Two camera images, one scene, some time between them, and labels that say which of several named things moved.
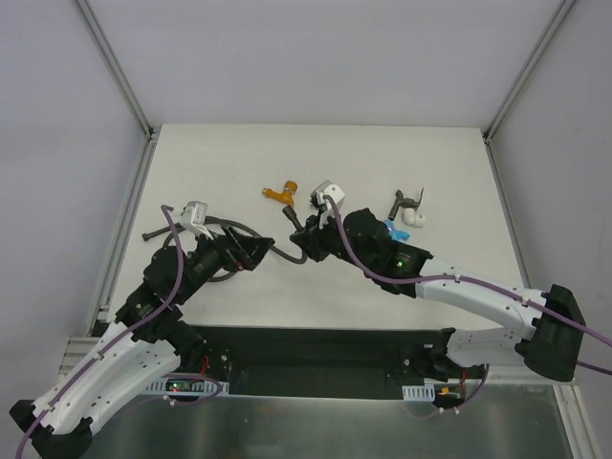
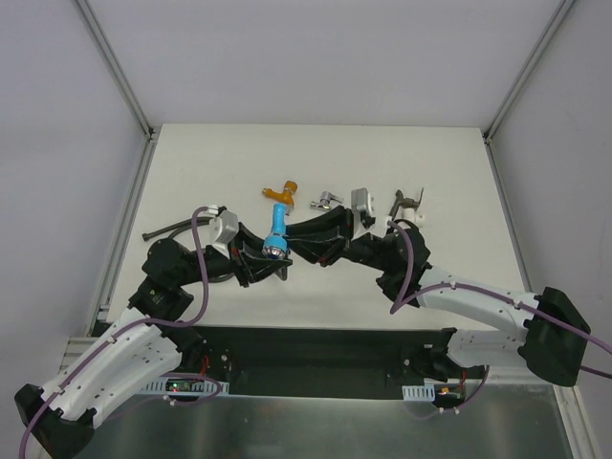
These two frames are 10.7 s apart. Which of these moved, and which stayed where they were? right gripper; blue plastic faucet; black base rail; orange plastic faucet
Moved: blue plastic faucet
Stayed: right gripper; orange plastic faucet; black base rail
